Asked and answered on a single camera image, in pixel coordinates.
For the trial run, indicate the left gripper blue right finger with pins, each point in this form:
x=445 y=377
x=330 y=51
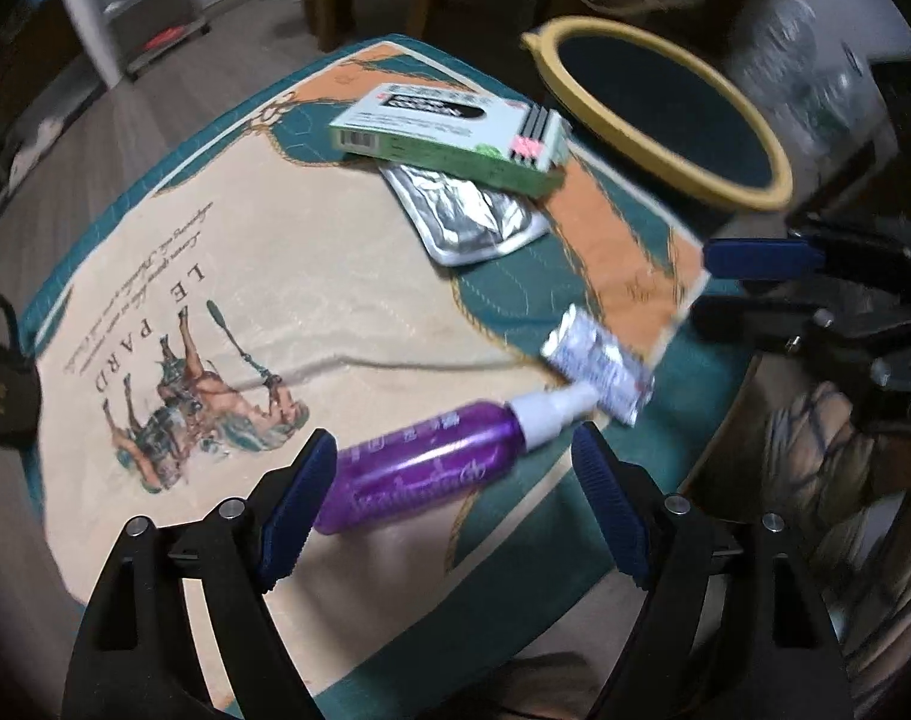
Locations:
x=598 y=472

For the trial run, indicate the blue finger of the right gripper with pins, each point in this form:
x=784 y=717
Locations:
x=760 y=258

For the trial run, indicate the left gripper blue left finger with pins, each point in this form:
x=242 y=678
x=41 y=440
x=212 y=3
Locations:
x=298 y=493

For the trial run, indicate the small foil blister pack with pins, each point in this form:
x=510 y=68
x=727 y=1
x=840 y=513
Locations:
x=581 y=350

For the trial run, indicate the purple spray bottle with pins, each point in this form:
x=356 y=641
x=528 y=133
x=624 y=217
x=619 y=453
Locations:
x=433 y=461

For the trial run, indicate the white Coltalin medicine box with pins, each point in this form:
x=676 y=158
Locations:
x=517 y=146

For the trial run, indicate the silver foil pouch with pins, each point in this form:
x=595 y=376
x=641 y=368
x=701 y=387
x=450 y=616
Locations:
x=459 y=222

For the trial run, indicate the yellow rimmed teal trash bin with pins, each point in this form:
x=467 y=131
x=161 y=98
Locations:
x=664 y=109

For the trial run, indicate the clear plastic water bottles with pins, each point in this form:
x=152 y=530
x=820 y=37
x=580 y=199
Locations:
x=774 y=61

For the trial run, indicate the teal and beige printed mat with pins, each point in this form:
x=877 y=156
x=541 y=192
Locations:
x=257 y=285

